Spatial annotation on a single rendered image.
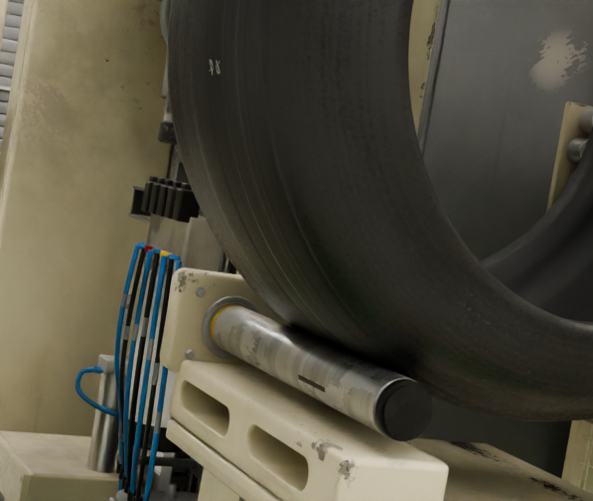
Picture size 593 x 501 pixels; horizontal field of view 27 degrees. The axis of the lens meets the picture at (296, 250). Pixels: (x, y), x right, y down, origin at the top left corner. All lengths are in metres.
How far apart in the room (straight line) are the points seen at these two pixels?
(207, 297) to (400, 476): 0.35
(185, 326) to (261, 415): 0.20
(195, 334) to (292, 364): 0.19
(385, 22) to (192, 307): 0.43
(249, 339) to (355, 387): 0.20
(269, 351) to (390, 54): 0.32
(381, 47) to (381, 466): 0.29
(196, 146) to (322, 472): 0.28
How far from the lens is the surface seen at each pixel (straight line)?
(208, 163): 0.98
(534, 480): 1.24
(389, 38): 0.84
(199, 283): 1.18
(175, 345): 1.18
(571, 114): 1.55
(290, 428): 0.96
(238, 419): 1.05
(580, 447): 1.48
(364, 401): 0.90
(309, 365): 0.99
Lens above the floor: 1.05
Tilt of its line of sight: 3 degrees down
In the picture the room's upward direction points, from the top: 10 degrees clockwise
